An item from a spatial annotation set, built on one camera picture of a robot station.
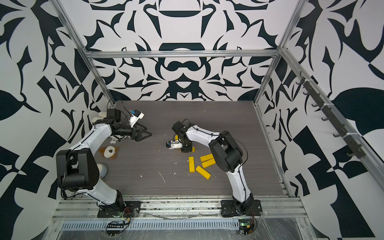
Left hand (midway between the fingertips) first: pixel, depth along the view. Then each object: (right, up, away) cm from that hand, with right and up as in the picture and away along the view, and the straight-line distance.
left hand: (146, 130), depth 86 cm
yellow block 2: (+35, -17, +5) cm, 39 cm away
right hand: (+22, -9, +10) cm, 26 cm away
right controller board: (+51, -44, -15) cm, 69 cm away
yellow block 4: (+26, -20, +2) cm, 33 cm away
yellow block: (+17, -5, +3) cm, 18 cm away
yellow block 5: (+33, -24, -1) cm, 41 cm away
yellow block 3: (+36, -19, +2) cm, 41 cm away
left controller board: (-10, -45, -15) cm, 49 cm away
